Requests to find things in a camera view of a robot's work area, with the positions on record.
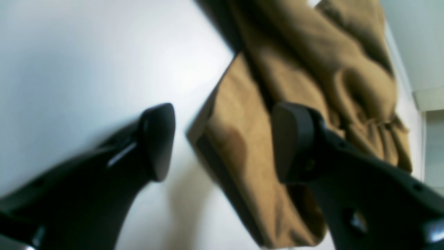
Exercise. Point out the brown t-shirt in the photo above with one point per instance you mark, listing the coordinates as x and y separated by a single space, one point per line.
300 73

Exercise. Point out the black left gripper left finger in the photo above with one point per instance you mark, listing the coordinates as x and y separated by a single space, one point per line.
82 203

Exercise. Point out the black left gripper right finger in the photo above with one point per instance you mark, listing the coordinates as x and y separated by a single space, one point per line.
368 204

